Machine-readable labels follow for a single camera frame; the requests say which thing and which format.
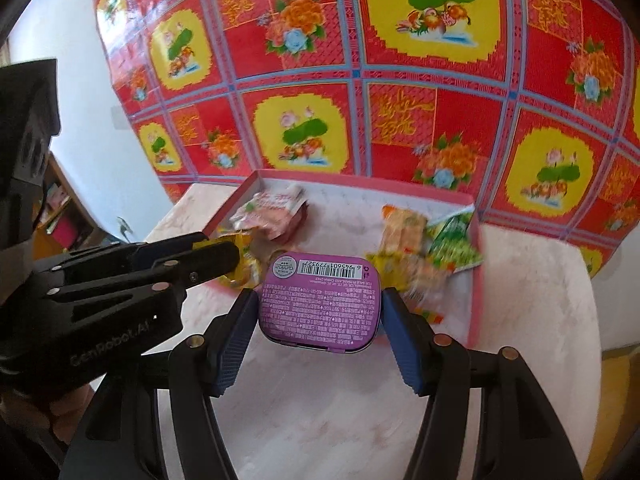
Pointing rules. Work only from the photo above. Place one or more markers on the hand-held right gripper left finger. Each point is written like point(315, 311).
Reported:
point(235, 345)

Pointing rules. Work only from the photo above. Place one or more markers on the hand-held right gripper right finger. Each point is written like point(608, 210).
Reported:
point(407, 345)

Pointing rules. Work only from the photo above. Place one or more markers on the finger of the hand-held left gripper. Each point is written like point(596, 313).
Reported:
point(150, 250)
point(210, 265)

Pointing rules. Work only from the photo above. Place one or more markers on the clear gummy candy packet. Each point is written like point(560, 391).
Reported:
point(242, 220)

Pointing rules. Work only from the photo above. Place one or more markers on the clear blue-edged snack packet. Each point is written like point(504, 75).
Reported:
point(425, 280)

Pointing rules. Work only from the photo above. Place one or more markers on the yellow small snack packet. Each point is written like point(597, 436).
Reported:
point(385, 267)

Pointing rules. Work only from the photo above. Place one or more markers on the peach jelly drink pouch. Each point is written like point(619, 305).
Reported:
point(275, 215)

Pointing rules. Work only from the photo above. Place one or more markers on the purple tin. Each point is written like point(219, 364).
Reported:
point(320, 310)

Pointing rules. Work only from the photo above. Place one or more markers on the green pea packet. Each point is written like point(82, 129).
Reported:
point(455, 245)

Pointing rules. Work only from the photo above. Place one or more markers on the yellow cracker packet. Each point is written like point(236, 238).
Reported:
point(402, 230)

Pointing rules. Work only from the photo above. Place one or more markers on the pink shallow cardboard box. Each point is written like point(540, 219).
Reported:
point(345, 220)

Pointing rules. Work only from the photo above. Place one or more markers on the person's left hand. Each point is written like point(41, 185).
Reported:
point(70, 410)

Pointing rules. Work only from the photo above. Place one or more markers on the wooden shelf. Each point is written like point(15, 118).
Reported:
point(60, 210)

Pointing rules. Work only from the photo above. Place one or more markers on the red floral wall sheet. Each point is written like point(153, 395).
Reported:
point(450, 110)

